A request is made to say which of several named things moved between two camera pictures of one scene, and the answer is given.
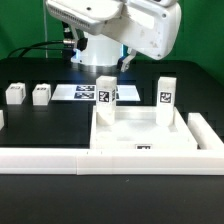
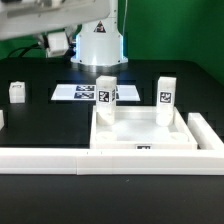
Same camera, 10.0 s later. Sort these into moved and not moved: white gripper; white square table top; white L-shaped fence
Moved: white gripper
Not moved: white square table top; white L-shaped fence
